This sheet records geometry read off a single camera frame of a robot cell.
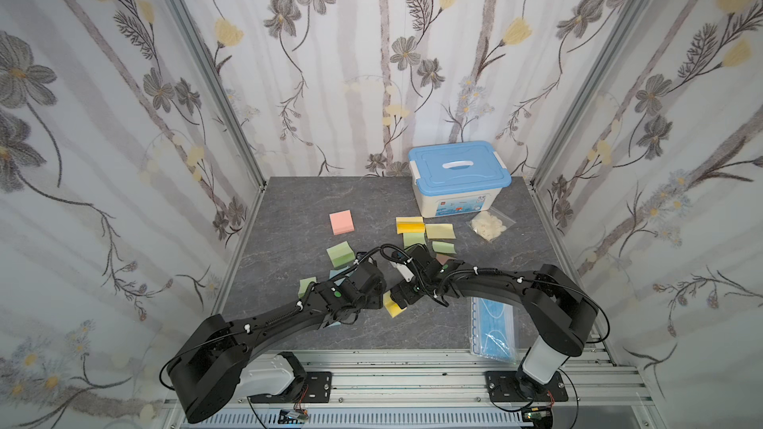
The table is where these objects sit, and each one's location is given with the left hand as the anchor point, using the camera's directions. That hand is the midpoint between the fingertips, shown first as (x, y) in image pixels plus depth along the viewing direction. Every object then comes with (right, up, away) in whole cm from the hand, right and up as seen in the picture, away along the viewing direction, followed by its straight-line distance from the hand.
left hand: (380, 291), depth 84 cm
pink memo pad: (-15, +19, +23) cm, 34 cm away
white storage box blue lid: (+25, +35, +15) cm, 46 cm away
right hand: (+8, +2, +4) cm, 9 cm away
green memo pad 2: (+11, +14, +18) cm, 25 cm away
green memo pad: (-13, +9, +13) cm, 21 cm away
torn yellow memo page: (+22, +16, +22) cm, 35 cm away
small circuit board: (-22, -27, -13) cm, 37 cm away
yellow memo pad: (+10, +18, +23) cm, 31 cm away
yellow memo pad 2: (+3, -5, 0) cm, 6 cm away
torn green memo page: (+22, +10, +17) cm, 30 cm away
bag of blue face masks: (+33, -10, -1) cm, 34 cm away
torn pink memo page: (+21, +7, +15) cm, 26 cm away
